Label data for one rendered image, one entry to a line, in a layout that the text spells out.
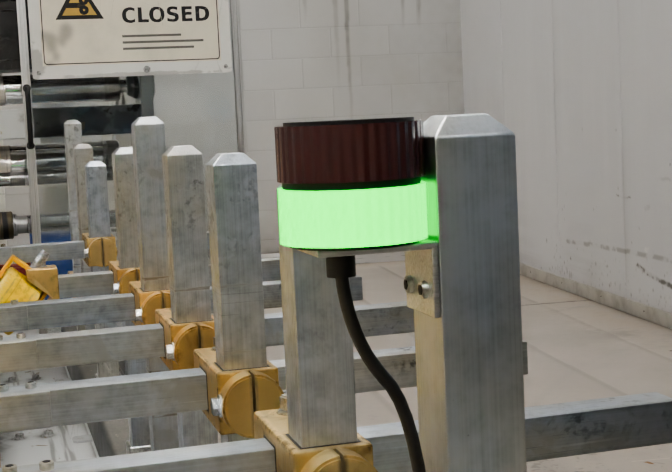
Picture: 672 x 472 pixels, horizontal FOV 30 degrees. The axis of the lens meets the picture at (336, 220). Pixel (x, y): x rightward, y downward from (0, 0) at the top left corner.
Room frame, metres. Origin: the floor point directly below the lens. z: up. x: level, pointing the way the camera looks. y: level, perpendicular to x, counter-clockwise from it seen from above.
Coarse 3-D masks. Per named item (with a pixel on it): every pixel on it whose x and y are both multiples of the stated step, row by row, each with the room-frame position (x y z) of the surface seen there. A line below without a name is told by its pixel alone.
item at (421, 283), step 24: (336, 120) 0.50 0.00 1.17; (360, 120) 0.48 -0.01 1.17; (384, 120) 0.48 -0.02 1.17; (408, 120) 0.49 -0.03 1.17; (336, 264) 0.50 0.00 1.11; (408, 264) 0.53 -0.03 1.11; (432, 264) 0.50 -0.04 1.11; (408, 288) 0.52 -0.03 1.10; (432, 288) 0.50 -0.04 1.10; (432, 312) 0.50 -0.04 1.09; (360, 336) 0.50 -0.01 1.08; (384, 384) 0.50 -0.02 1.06; (408, 408) 0.51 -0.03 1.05; (408, 432) 0.51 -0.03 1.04
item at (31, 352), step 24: (360, 312) 1.31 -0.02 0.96; (384, 312) 1.32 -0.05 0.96; (408, 312) 1.33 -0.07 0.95; (0, 336) 1.23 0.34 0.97; (24, 336) 1.23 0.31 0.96; (48, 336) 1.24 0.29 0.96; (72, 336) 1.23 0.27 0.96; (96, 336) 1.24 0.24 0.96; (120, 336) 1.25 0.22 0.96; (144, 336) 1.25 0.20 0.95; (0, 360) 1.21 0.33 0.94; (24, 360) 1.22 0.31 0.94; (48, 360) 1.23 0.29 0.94; (72, 360) 1.23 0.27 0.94; (96, 360) 1.24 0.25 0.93; (120, 360) 1.25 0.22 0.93
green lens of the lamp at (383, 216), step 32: (288, 192) 0.49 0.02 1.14; (320, 192) 0.48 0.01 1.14; (352, 192) 0.48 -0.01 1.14; (384, 192) 0.48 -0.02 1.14; (416, 192) 0.49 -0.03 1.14; (288, 224) 0.49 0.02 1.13; (320, 224) 0.48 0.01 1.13; (352, 224) 0.48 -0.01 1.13; (384, 224) 0.48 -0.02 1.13; (416, 224) 0.49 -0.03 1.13
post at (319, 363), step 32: (288, 256) 0.75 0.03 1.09; (288, 288) 0.75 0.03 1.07; (320, 288) 0.74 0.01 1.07; (288, 320) 0.76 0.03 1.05; (320, 320) 0.74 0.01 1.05; (288, 352) 0.76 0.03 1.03; (320, 352) 0.74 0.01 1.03; (352, 352) 0.75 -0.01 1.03; (288, 384) 0.76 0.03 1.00; (320, 384) 0.74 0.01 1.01; (352, 384) 0.75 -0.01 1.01; (288, 416) 0.77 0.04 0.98; (320, 416) 0.74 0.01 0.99; (352, 416) 0.75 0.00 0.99
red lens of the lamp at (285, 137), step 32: (288, 128) 0.49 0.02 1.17; (320, 128) 0.48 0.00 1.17; (352, 128) 0.48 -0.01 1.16; (384, 128) 0.48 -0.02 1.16; (416, 128) 0.49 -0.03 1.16; (288, 160) 0.49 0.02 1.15; (320, 160) 0.48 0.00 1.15; (352, 160) 0.48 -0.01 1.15; (384, 160) 0.48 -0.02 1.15; (416, 160) 0.49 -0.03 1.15
